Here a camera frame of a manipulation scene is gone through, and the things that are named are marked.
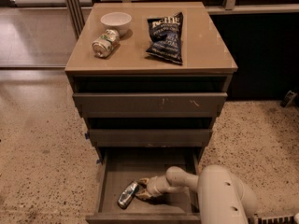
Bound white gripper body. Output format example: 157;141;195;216
146;175;179;198

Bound blue silver redbull can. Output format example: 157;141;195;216
117;181;139;209

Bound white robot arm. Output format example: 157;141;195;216
136;165;258;224

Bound grey open bottom drawer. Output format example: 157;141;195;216
86;147;201;224

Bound grey middle drawer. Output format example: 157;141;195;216
89;129;212;147

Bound grey top drawer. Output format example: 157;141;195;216
73;92;227;118

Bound grey drawer cabinet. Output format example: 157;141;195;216
65;2;237;159

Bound green white soda can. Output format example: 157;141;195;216
92;29;120;58

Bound blue tape pieces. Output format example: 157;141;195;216
84;133;90;140

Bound power strip on floor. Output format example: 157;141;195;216
249;215;297;224

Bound dark blue chips bag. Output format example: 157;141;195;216
146;12;184;65

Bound white ceramic bowl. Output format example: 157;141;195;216
100;12;132;36

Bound dark object by wall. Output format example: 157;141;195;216
280;90;298;107

